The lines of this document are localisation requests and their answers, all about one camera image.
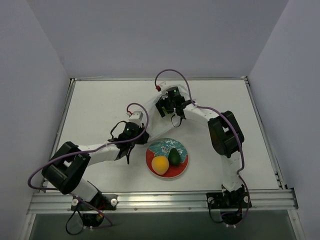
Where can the aluminium front rail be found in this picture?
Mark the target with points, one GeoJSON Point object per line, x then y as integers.
{"type": "Point", "coordinates": [153, 202]}

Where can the red and teal plate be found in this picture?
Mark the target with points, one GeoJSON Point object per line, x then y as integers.
{"type": "Point", "coordinates": [162, 147]}

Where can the orange fake fruit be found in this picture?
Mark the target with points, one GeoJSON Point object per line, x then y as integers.
{"type": "Point", "coordinates": [160, 165]}

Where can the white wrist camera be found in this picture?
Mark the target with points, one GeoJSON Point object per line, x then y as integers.
{"type": "Point", "coordinates": [162, 87]}
{"type": "Point", "coordinates": [136, 117]}

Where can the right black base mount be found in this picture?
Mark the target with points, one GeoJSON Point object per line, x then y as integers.
{"type": "Point", "coordinates": [228, 208]}

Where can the yellow-green fake fruit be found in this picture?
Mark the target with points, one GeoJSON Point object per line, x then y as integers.
{"type": "Point", "coordinates": [164, 111]}

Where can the dark green fake avocado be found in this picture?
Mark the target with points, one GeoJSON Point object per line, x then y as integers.
{"type": "Point", "coordinates": [174, 157]}

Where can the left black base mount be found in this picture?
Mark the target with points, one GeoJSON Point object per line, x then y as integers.
{"type": "Point", "coordinates": [91, 213]}

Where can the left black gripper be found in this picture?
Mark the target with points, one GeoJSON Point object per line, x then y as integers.
{"type": "Point", "coordinates": [141, 136]}

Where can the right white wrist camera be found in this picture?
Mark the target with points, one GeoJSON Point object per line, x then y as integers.
{"type": "Point", "coordinates": [162, 87]}

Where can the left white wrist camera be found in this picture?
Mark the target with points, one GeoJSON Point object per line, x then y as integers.
{"type": "Point", "coordinates": [136, 117]}

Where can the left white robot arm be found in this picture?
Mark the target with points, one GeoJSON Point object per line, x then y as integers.
{"type": "Point", "coordinates": [71, 161]}

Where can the white translucent plastic bag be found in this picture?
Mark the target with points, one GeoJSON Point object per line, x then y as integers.
{"type": "Point", "coordinates": [157, 125]}

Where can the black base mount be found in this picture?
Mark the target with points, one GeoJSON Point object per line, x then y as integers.
{"type": "Point", "coordinates": [228, 208]}
{"type": "Point", "coordinates": [91, 213]}

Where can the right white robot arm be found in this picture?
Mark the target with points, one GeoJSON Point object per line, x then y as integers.
{"type": "Point", "coordinates": [224, 130]}

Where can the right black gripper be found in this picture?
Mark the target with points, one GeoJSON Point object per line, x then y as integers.
{"type": "Point", "coordinates": [163, 109]}

